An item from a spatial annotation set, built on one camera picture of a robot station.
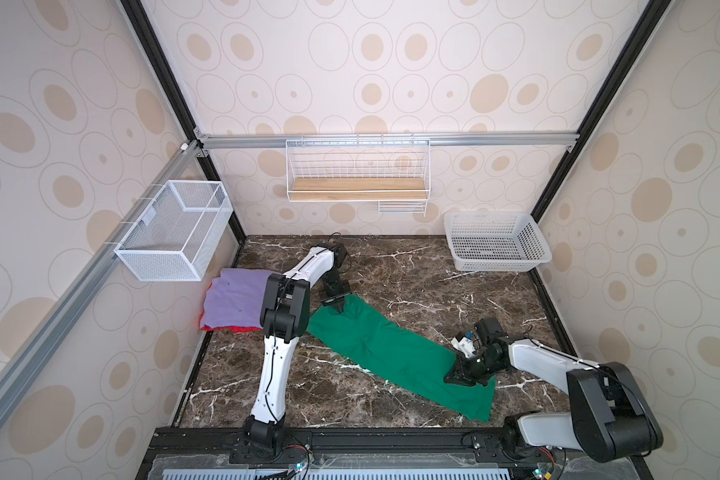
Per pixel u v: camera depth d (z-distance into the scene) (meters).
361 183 1.00
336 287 0.90
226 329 0.94
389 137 0.92
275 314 0.63
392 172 1.00
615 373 0.45
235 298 0.95
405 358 0.89
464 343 0.83
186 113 0.85
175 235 1.08
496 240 1.21
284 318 0.62
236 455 0.73
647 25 0.69
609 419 0.42
